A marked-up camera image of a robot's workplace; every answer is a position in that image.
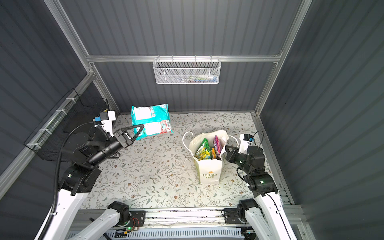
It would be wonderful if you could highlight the teal candy bag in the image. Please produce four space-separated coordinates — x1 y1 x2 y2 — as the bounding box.
131 104 173 140

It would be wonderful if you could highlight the purple Fox's candy bag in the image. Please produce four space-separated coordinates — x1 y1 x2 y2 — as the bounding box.
213 136 222 160

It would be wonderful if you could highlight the large orange candy bag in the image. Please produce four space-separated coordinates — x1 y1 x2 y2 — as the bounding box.
210 148 217 160

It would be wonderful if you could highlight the white illustrated paper bag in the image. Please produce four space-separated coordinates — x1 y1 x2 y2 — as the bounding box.
182 130 235 185

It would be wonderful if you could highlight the lime Fox's candy bag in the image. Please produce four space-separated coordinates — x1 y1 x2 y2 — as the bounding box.
195 138 211 161

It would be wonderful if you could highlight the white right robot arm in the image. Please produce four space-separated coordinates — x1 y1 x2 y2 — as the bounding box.
226 146 297 240

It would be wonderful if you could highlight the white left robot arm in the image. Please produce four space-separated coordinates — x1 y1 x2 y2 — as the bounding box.
35 123 145 240

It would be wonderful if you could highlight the black wire basket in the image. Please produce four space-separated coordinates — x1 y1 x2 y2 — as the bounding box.
24 89 109 162

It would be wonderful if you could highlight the white wire mesh basket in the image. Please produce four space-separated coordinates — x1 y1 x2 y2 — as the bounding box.
153 59 222 85

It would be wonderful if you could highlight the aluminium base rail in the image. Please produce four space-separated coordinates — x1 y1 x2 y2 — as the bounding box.
65 205 307 230

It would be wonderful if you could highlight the black corrugated cable conduit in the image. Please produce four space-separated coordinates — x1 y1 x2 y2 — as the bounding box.
37 122 97 240

